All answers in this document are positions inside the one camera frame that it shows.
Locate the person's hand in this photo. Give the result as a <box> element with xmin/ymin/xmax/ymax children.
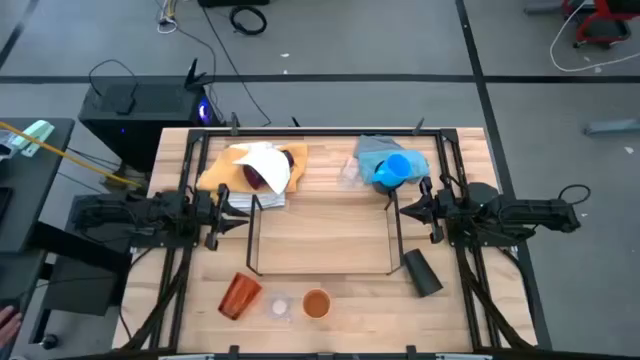
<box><xmin>0</xmin><ymin>305</ymin><xmax>24</xmax><ymax>350</ymax></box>

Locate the small black adapter box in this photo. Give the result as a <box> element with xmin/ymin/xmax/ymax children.
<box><xmin>115</xmin><ymin>94</ymin><xmax>138</xmax><ymax>117</ymax></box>

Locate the black side stand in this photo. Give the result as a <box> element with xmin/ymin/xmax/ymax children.
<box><xmin>41</xmin><ymin>193</ymin><xmax>134</xmax><ymax>318</ymax></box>

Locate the light blue cloth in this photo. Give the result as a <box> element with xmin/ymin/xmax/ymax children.
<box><xmin>356</xmin><ymin>148</ymin><xmax>432</xmax><ymax>187</ymax></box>

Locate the mint green stapler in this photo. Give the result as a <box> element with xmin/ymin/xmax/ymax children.
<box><xmin>11</xmin><ymin>119</ymin><xmax>56</xmax><ymax>159</ymax></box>

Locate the white floor cable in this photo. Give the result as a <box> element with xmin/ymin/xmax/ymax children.
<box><xmin>549</xmin><ymin>0</ymin><xmax>640</xmax><ymax>74</ymax></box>

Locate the orange faceted plastic tumbler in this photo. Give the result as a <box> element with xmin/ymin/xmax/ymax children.
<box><xmin>217</xmin><ymin>271</ymin><xmax>264</xmax><ymax>322</ymax></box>

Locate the grey floor bar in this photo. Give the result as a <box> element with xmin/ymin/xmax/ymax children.
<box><xmin>581</xmin><ymin>117</ymin><xmax>640</xmax><ymax>138</ymax></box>

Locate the black desk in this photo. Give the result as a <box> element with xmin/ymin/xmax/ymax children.
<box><xmin>0</xmin><ymin>117</ymin><xmax>77</xmax><ymax>255</ymax></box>

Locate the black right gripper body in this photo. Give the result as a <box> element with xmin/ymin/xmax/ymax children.
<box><xmin>418</xmin><ymin>176</ymin><xmax>449</xmax><ymax>246</ymax></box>

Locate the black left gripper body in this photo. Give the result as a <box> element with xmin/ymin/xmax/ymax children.
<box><xmin>193</xmin><ymin>182</ymin><xmax>232</xmax><ymax>252</ymax></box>

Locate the striped white folded towel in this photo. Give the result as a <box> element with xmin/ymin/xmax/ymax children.
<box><xmin>226</xmin><ymin>189</ymin><xmax>288</xmax><ymax>212</ymax></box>

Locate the black wifi antenna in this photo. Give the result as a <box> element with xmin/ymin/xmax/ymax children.
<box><xmin>183</xmin><ymin>56</ymin><xmax>208</xmax><ymax>93</ymax></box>

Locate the white cloth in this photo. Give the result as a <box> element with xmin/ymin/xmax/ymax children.
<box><xmin>231</xmin><ymin>140</ymin><xmax>293</xmax><ymax>196</ymax></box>

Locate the yellow cable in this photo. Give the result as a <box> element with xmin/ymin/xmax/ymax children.
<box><xmin>0</xmin><ymin>121</ymin><xmax>144</xmax><ymax>189</ymax></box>

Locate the blue plastic mug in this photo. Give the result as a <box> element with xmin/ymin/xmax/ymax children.
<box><xmin>370</xmin><ymin>152</ymin><xmax>413</xmax><ymax>191</ymax></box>

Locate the coiled black cable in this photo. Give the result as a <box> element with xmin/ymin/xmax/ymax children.
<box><xmin>228</xmin><ymin>4</ymin><xmax>269</xmax><ymax>37</ymax></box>

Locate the black aluminium rig frame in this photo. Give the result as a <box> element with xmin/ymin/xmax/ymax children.
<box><xmin>117</xmin><ymin>124</ymin><xmax>541</xmax><ymax>354</ymax></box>

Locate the black computer tower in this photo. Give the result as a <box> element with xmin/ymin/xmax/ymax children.
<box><xmin>77</xmin><ymin>81</ymin><xmax>212</xmax><ymax>172</ymax></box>

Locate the grey cloth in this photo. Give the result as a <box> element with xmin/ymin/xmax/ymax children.
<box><xmin>353</xmin><ymin>133</ymin><xmax>407</xmax><ymax>159</ymax></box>

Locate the peach plastic cup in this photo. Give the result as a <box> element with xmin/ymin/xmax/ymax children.
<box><xmin>301</xmin><ymin>287</ymin><xmax>333</xmax><ymax>321</ymax></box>

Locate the yellow cloth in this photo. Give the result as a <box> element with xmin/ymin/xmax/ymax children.
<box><xmin>195</xmin><ymin>141</ymin><xmax>310</xmax><ymax>194</ymax></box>

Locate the red wheeled cart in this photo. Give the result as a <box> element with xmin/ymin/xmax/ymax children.
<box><xmin>561</xmin><ymin>0</ymin><xmax>640</xmax><ymax>50</ymax></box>

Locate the tall black tumbler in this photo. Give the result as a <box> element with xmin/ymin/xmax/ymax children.
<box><xmin>402</xmin><ymin>247</ymin><xmax>445</xmax><ymax>299</ymax></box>

